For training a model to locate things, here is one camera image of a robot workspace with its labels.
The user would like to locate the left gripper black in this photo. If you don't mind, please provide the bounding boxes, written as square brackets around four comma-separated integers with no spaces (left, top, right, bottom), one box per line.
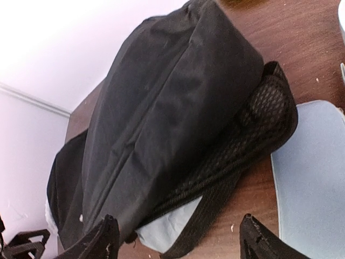
[1,219,51,259]

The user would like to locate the left aluminium frame post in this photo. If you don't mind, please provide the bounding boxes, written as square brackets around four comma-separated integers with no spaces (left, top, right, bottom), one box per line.
[1,83,72,118]

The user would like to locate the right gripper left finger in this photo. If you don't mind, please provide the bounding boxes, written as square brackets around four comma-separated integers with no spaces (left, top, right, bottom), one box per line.
[56,215,120,259]

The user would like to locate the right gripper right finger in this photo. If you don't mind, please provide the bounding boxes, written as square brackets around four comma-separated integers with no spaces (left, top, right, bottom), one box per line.
[239,214,308,259]

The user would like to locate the white ribbed bowl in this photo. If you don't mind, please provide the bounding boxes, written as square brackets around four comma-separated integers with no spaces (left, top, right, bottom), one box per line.
[337,0,345,43]

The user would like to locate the grey cloth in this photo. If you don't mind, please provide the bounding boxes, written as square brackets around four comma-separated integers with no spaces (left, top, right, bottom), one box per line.
[135,196,202,253]

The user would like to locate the blue glasses case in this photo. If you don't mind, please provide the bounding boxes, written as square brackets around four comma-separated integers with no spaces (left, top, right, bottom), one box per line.
[271,100,344,258]

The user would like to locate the black backpack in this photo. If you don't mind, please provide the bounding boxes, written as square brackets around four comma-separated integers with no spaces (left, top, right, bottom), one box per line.
[47,1,298,258]

